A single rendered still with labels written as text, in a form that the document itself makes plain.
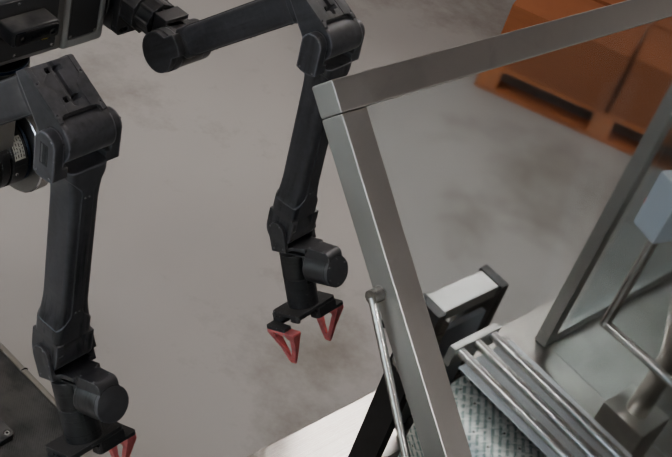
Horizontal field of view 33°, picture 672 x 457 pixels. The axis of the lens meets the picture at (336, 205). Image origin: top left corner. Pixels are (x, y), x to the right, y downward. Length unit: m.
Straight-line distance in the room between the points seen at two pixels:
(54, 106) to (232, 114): 2.98
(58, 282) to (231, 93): 2.97
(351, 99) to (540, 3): 4.01
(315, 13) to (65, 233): 0.52
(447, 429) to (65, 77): 0.72
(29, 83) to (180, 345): 2.09
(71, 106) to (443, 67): 0.57
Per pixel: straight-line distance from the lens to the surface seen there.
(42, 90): 1.46
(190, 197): 3.98
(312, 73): 1.78
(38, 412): 2.96
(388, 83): 1.01
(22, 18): 1.98
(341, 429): 2.20
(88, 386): 1.69
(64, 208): 1.53
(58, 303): 1.64
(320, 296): 2.09
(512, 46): 1.13
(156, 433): 3.26
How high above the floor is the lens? 2.55
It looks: 38 degrees down
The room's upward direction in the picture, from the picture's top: 19 degrees clockwise
